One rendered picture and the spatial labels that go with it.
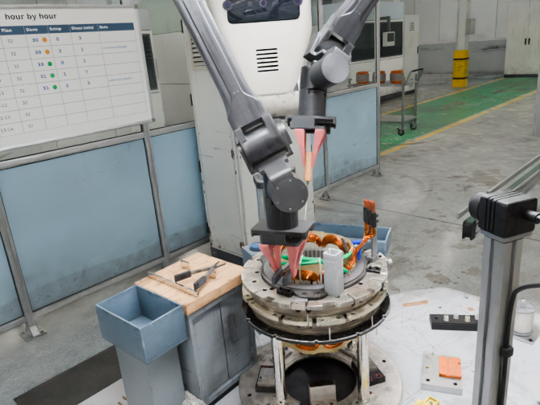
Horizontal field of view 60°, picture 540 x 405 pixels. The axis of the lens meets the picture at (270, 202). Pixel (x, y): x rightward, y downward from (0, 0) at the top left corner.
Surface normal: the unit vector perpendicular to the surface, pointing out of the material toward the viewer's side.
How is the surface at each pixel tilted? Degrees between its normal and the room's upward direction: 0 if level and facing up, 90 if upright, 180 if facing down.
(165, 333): 90
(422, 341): 0
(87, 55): 90
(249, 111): 72
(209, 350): 90
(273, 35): 90
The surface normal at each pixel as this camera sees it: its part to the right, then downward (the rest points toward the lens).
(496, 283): -0.93, 0.18
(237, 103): 0.02, 0.01
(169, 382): 0.76, 0.15
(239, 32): 0.17, 0.30
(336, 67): 0.33, 0.02
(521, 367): -0.07, -0.95
